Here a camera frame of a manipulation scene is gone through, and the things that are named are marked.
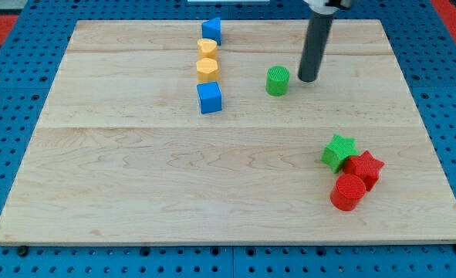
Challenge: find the red cylinder block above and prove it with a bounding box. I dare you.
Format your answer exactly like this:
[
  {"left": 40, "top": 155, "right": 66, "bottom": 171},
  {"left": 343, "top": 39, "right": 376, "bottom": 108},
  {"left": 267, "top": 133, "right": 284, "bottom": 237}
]
[{"left": 330, "top": 174, "right": 366, "bottom": 212}]

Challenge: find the blue triangle block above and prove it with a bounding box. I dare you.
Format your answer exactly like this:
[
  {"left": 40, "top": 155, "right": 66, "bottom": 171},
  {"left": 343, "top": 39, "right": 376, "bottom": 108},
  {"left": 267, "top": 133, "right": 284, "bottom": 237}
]
[{"left": 201, "top": 17, "right": 221, "bottom": 46}]

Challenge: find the light wooden board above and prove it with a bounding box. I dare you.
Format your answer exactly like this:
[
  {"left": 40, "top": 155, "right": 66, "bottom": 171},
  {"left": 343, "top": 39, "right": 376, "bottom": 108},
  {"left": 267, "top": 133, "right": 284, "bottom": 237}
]
[{"left": 0, "top": 20, "right": 456, "bottom": 246}]

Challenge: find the red star block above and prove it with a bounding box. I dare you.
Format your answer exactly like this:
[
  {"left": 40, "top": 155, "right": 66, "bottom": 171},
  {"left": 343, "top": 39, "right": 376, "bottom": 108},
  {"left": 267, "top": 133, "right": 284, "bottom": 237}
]
[{"left": 343, "top": 151, "right": 385, "bottom": 192}]

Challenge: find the yellow hexagon block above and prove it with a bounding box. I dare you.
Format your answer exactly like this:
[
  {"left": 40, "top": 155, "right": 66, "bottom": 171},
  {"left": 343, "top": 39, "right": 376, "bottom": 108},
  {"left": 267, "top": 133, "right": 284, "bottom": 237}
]
[{"left": 196, "top": 58, "right": 219, "bottom": 83}]

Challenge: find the green star block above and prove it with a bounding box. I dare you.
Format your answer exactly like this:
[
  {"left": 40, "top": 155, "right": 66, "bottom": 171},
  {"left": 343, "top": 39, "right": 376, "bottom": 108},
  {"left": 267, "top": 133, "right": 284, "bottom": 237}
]
[{"left": 321, "top": 134, "right": 359, "bottom": 173}]

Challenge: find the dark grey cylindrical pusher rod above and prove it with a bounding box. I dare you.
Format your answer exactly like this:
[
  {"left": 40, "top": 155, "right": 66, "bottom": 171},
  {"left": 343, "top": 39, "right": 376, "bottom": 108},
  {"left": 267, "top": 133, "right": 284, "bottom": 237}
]
[{"left": 298, "top": 12, "right": 334, "bottom": 83}]

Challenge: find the yellow heart block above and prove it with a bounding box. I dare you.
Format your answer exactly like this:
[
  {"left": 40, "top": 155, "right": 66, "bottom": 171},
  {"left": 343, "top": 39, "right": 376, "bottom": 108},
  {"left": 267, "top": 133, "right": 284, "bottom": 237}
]
[{"left": 197, "top": 38, "right": 218, "bottom": 60}]

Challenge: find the blue cube block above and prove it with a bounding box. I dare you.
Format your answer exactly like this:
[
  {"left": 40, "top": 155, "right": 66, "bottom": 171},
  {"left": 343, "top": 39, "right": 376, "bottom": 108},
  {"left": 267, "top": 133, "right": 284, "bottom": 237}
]
[{"left": 197, "top": 81, "right": 222, "bottom": 114}]

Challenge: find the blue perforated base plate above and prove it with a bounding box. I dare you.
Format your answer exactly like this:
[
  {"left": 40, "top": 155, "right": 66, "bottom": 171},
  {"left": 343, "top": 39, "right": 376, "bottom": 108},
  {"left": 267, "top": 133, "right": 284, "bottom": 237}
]
[{"left": 0, "top": 1, "right": 456, "bottom": 277}]

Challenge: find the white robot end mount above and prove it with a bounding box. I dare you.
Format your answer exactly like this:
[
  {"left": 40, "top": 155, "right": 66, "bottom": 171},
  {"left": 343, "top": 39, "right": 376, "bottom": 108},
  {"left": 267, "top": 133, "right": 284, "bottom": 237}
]
[{"left": 304, "top": 0, "right": 354, "bottom": 15}]

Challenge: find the green cylinder block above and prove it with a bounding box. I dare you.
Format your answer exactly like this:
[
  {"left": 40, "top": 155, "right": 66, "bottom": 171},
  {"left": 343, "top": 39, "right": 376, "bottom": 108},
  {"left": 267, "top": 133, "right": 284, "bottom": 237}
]
[{"left": 265, "top": 66, "right": 290, "bottom": 97}]

